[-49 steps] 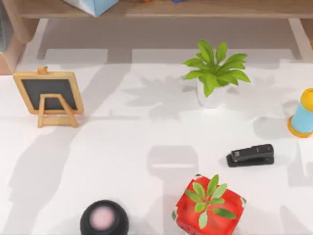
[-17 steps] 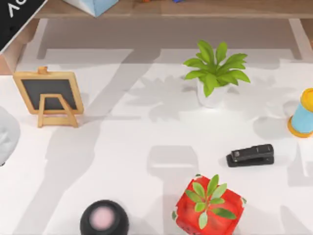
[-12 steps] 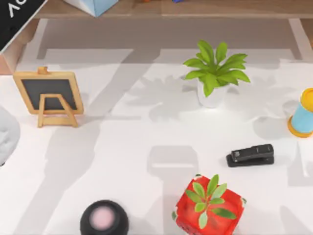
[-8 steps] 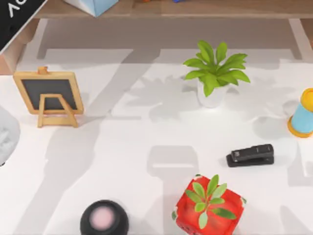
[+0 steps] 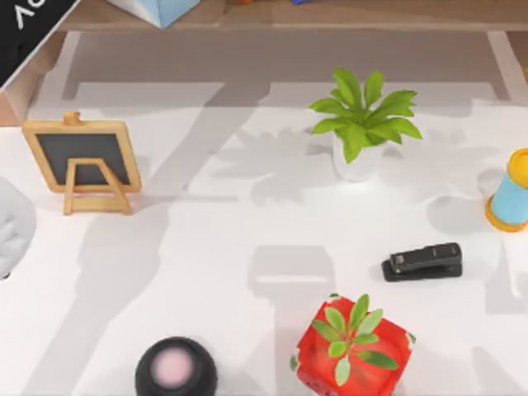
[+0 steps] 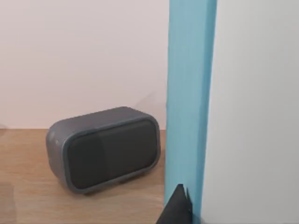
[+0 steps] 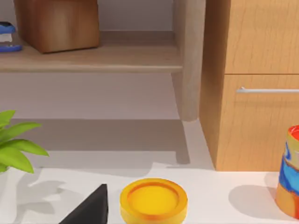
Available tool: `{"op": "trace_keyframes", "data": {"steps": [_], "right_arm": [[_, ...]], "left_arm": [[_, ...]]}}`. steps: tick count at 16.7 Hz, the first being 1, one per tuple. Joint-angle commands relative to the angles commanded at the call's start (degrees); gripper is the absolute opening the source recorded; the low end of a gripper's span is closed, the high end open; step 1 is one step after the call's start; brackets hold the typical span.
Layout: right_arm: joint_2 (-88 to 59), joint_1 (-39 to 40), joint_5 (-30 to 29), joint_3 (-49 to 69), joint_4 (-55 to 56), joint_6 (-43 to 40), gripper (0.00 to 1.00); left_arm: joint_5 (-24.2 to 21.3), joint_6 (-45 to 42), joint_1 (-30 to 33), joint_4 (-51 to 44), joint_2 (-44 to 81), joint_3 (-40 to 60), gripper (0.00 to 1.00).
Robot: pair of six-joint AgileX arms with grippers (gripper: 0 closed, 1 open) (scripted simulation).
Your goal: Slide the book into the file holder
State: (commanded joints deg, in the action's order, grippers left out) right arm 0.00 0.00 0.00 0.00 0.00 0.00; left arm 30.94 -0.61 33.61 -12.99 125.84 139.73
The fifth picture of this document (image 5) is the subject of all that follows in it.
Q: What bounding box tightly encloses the plant in red square pot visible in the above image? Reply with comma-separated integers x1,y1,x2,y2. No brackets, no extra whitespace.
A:
290,293,417,396

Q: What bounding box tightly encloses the black stapler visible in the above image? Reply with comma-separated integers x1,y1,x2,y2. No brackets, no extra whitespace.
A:
380,242,464,283

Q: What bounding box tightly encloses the light blue box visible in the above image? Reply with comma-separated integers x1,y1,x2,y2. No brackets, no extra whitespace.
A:
106,0,200,30

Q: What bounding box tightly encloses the blue and yellow cup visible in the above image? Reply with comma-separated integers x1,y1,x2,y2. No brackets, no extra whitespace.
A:
484,148,528,233

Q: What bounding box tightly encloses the black round pot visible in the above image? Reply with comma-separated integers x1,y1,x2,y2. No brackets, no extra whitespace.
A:
134,336,219,396

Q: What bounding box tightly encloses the pale grey rounded box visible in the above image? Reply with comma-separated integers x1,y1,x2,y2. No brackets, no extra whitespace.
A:
0,177,37,281

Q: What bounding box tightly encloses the wooden framed blackboard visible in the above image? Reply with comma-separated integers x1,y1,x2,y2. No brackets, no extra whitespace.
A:
21,111,143,216

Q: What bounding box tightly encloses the green plant in white pot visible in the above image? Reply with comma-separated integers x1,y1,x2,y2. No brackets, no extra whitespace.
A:
309,67,424,183

